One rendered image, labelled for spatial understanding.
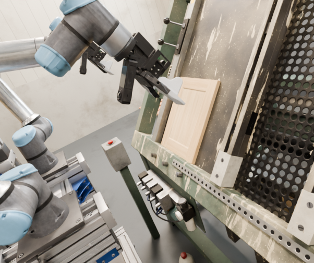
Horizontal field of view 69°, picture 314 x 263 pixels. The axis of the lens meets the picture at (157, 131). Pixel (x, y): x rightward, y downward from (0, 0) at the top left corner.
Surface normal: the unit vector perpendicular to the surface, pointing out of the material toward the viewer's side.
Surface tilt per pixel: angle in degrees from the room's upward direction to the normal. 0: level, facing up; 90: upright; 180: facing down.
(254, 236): 51
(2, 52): 70
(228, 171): 90
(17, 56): 94
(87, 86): 90
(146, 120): 90
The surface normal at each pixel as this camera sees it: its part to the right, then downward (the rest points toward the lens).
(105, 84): 0.45, 0.25
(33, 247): -0.32, -0.85
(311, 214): -0.85, -0.17
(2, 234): 0.29, 0.46
